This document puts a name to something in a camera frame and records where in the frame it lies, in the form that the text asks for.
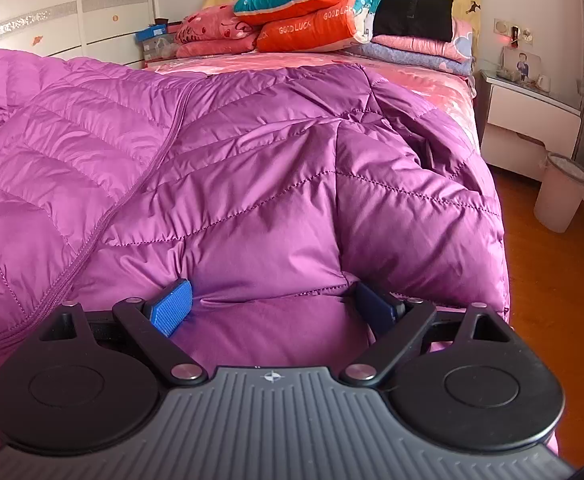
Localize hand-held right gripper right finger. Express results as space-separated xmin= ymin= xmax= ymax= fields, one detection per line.
xmin=339 ymin=281 xmax=513 ymax=388

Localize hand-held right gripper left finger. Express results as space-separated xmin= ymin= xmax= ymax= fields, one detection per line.
xmin=39 ymin=278 xmax=209 ymax=387

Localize purple down jacket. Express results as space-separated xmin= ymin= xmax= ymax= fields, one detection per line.
xmin=0 ymin=47 xmax=560 ymax=463

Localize pink waste bin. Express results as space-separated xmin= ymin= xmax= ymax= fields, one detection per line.
xmin=533 ymin=152 xmax=584 ymax=233

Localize white nightstand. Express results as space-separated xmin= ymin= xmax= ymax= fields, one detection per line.
xmin=479 ymin=70 xmax=584 ymax=181

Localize bed with pink cover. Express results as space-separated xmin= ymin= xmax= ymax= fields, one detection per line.
xmin=142 ymin=49 xmax=480 ymax=196

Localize pink and lavender folded blankets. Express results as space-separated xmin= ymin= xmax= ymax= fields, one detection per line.
xmin=371 ymin=17 xmax=474 ymax=62

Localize pink heart print folded blanket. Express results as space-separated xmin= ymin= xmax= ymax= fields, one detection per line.
xmin=174 ymin=4 xmax=260 ymax=59

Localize black cloth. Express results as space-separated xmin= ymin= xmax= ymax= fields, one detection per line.
xmin=372 ymin=0 xmax=455 ymax=42

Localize photo frame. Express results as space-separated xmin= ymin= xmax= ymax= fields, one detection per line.
xmin=502 ymin=47 xmax=543 ymax=83

